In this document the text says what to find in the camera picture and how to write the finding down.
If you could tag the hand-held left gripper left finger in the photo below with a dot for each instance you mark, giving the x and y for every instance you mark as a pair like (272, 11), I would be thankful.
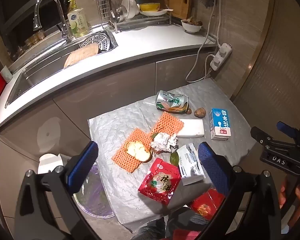
(82, 165)

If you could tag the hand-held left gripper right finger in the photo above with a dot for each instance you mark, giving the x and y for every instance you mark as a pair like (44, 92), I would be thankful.
(212, 170)

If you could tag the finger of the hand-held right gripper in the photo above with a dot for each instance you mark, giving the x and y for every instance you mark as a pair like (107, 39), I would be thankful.
(258, 133)
(285, 127)

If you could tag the white plastic wrapper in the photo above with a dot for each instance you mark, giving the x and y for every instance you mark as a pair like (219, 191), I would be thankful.
(187, 165)

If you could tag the trash bin with purple bag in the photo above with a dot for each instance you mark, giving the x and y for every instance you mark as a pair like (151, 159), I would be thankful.
(95, 200)

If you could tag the blue and white milk carton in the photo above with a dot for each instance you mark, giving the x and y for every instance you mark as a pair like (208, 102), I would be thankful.
(220, 125)

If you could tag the dark green leaf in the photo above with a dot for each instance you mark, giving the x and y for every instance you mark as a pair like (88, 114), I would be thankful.
(173, 158)

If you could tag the orange foam fruit net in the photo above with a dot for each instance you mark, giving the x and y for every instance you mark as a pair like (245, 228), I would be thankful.
(167, 125)
(122, 157)

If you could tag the white foam block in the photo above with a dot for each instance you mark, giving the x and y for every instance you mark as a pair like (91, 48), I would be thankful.
(191, 128)

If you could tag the red snack packet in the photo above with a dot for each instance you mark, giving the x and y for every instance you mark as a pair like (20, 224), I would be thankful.
(160, 182)

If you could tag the silver paper ball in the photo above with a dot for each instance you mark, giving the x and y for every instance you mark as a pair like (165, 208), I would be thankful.
(163, 142)

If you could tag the brown wrinkled nut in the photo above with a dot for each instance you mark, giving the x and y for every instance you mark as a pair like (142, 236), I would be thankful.
(199, 113)

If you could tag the small green leaf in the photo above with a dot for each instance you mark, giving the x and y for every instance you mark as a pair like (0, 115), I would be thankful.
(154, 135)

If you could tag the crushed green drink can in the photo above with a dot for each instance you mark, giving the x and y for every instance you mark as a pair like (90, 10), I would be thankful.
(172, 101)

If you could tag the red cardboard box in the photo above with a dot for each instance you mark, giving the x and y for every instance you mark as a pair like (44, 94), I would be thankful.
(205, 205)

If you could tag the silver padded table cover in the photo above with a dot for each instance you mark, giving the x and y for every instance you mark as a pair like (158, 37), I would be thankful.
(120, 130)

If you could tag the white power strip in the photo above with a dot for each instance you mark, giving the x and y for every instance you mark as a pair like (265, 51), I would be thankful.
(221, 56)

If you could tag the stainless steel sink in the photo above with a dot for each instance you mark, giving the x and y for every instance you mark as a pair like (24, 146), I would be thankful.
(40, 75)

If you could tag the round wooden board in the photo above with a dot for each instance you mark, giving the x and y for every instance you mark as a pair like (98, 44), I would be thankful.
(80, 55)

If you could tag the white cup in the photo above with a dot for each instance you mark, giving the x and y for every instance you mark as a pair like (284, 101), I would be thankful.
(7, 75)

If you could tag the metal steamer rack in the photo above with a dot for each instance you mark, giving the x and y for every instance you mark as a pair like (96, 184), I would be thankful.
(97, 41)

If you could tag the white bowl with food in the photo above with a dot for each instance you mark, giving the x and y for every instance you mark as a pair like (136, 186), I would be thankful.
(191, 27)

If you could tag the row of glass jars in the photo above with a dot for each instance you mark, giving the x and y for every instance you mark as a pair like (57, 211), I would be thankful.
(35, 38)

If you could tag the dish soap bottle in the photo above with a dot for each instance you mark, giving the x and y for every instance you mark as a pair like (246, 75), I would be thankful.
(77, 23)

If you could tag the chrome kitchen faucet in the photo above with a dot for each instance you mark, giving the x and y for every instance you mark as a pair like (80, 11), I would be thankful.
(61, 15)

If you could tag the white spoon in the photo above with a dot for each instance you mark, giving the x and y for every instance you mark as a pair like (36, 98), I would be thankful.
(168, 10)

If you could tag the metal dish rack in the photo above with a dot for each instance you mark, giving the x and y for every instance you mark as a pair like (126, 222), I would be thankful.
(140, 20)

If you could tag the white flat plate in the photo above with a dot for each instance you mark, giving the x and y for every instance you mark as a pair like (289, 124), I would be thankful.
(152, 13)

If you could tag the metal utensil holder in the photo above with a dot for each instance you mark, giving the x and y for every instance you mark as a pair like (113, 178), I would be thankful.
(102, 5)

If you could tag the yellow oil bottle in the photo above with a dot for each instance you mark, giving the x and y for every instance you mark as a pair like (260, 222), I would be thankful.
(73, 3)

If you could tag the white ceramic bowl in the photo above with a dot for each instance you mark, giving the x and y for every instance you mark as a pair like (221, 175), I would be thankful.
(130, 6)

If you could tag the yellow bowl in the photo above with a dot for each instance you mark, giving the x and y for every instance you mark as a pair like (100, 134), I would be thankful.
(150, 7)

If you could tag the dark window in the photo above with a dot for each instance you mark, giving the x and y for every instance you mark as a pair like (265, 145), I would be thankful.
(20, 2)

